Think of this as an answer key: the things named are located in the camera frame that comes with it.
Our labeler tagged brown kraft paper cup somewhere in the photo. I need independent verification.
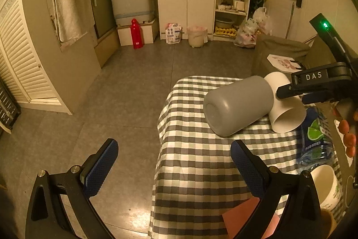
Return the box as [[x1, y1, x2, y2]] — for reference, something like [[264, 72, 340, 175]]
[[321, 209, 337, 239]]

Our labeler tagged white printed carton bag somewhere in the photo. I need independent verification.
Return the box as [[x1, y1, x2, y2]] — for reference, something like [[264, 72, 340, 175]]
[[165, 23, 182, 44]]

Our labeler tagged egg tray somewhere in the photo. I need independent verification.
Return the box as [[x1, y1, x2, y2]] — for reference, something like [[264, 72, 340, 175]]
[[215, 27, 237, 38]]

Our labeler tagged right hand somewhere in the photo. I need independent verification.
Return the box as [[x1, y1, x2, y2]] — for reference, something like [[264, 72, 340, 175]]
[[333, 107, 357, 158]]

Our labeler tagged white plastic cup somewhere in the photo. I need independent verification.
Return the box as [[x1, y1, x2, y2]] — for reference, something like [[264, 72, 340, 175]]
[[264, 71, 307, 133]]

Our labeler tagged grey white checkered tablecloth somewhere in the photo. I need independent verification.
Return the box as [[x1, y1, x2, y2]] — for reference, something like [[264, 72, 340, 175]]
[[148, 76, 302, 238]]

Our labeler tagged red pink faceted cup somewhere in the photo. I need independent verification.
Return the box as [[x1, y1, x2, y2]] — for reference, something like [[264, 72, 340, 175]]
[[222, 196, 280, 239]]

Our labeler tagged white plastic bag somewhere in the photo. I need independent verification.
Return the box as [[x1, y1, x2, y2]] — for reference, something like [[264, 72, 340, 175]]
[[234, 7, 273, 49]]

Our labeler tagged blue labelled cup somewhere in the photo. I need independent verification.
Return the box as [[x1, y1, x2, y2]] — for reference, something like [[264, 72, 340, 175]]
[[299, 106, 334, 172]]

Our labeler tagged white sink cabinet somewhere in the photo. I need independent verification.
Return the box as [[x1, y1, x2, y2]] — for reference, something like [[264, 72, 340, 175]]
[[157, 0, 216, 41]]

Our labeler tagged white open shelf unit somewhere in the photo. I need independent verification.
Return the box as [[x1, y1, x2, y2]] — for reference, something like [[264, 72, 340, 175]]
[[213, 0, 250, 41]]

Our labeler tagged dark green sofa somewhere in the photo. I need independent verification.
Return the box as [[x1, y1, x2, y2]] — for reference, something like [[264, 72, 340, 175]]
[[251, 34, 337, 78]]

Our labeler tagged red bottle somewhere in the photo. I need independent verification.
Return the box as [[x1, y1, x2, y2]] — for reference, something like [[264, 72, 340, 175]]
[[130, 18, 143, 49]]

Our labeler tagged metal bowl on shelf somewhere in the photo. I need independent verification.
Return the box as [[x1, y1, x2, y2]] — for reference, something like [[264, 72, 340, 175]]
[[215, 17, 234, 28]]

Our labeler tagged white trash bin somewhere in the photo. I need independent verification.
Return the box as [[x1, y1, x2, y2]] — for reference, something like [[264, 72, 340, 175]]
[[187, 26, 208, 48]]

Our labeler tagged white printed paper cup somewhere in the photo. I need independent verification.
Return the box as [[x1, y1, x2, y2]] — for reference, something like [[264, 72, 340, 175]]
[[311, 164, 342, 211]]

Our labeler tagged white low box platform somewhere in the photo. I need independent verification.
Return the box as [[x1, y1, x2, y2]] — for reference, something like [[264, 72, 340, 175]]
[[116, 19, 160, 47]]

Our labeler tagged grey plastic cup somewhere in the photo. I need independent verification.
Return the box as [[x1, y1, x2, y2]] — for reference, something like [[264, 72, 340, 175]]
[[203, 76, 274, 137]]

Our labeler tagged white louvered wardrobe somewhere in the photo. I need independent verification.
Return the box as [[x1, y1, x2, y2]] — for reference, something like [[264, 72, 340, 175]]
[[1, 0, 70, 114]]

